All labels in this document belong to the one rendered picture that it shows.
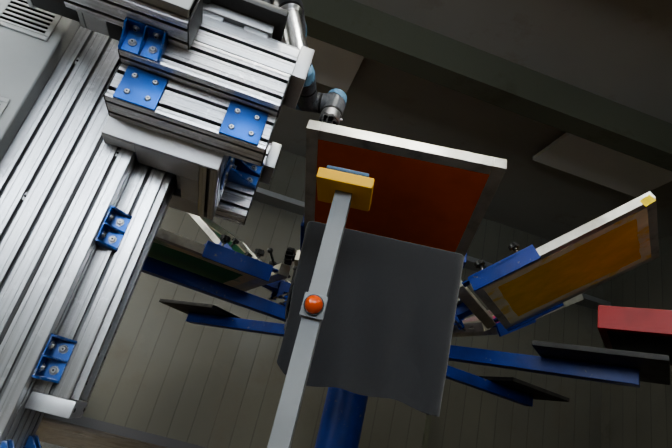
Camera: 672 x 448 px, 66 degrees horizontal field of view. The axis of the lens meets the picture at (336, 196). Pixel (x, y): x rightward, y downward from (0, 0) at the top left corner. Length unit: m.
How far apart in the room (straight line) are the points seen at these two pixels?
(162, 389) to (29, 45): 4.62
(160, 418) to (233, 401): 0.70
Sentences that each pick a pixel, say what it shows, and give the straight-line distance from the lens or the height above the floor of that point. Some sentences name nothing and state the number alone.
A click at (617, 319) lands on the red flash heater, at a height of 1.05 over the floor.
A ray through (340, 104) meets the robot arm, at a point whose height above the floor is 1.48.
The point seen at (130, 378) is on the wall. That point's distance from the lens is 5.74.
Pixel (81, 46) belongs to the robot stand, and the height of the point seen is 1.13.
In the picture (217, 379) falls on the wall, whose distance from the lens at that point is 5.71.
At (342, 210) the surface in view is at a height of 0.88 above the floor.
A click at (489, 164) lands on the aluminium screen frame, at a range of 1.53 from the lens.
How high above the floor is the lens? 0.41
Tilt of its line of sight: 25 degrees up
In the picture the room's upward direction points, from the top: 15 degrees clockwise
